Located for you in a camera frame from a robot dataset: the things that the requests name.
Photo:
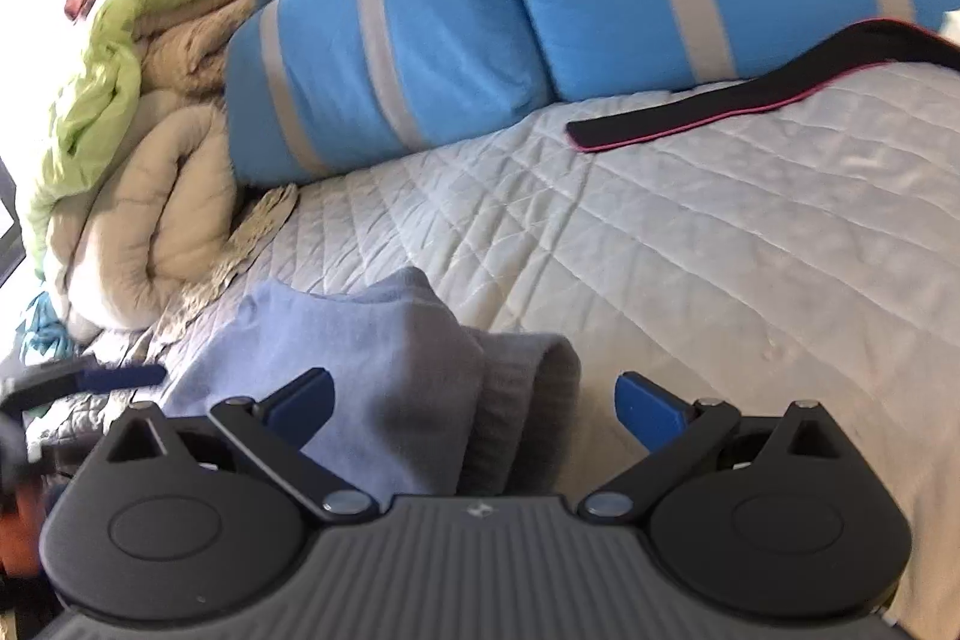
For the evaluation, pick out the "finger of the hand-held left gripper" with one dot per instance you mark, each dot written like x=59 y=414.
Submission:
x=124 y=376

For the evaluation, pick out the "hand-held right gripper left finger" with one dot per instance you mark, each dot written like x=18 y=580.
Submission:
x=304 y=407

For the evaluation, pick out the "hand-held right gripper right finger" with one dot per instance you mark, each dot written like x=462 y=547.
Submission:
x=649 y=413

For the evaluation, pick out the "blue-grey fleece pants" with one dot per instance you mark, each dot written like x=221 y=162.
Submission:
x=375 y=355

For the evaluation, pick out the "teal cloth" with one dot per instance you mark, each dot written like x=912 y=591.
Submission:
x=45 y=329

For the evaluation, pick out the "grey quilted bedspread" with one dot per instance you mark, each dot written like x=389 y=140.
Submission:
x=712 y=250

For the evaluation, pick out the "beige comforter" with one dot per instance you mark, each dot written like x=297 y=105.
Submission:
x=150 y=197

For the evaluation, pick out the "green blanket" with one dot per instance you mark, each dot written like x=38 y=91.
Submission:
x=97 y=85

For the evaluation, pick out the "black pink-trimmed band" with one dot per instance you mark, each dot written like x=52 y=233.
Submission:
x=712 y=111

